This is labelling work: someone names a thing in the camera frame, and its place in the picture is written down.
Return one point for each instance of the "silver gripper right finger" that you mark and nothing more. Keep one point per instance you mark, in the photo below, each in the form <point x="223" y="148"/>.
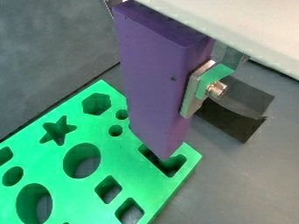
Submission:
<point x="204" y="84"/>

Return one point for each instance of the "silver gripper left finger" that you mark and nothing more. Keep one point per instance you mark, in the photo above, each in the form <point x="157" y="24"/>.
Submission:
<point x="112" y="3"/>

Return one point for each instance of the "tall purple arch block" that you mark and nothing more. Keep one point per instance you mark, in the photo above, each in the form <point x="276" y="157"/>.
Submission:
<point x="160" y="50"/>

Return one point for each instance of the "dark grey arch holder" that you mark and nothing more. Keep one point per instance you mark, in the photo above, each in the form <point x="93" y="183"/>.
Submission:
<point x="238" y="112"/>

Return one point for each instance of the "green shape sorter board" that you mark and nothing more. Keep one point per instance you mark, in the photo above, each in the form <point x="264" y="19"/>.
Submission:
<point x="76" y="169"/>

